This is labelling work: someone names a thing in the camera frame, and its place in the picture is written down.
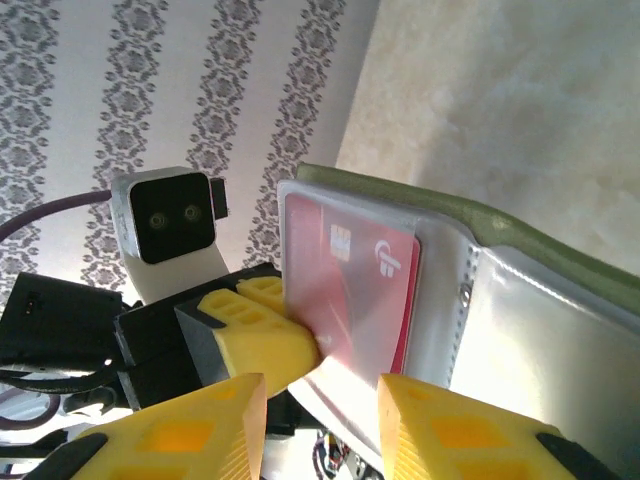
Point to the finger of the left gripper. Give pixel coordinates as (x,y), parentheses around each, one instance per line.
(262,292)
(260,345)

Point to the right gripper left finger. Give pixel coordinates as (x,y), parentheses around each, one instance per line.
(175,440)

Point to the clear box lid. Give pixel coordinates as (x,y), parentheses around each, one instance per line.
(525,350)

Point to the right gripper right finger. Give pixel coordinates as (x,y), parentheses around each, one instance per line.
(475,440)

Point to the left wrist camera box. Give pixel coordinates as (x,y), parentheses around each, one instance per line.
(170,220)

